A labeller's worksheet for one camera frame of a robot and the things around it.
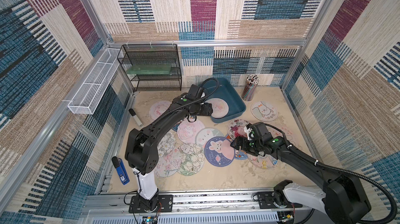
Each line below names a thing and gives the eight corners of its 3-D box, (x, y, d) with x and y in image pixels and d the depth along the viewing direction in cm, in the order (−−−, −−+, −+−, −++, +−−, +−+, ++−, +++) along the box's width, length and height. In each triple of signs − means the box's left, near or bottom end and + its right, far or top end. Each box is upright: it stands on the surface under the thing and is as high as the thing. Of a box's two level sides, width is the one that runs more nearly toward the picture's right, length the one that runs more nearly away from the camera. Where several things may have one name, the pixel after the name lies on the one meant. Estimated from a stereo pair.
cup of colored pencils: (242, 101, 115) (248, 82, 101) (241, 93, 120) (246, 74, 105) (253, 101, 115) (260, 82, 100) (251, 93, 120) (258, 74, 105)
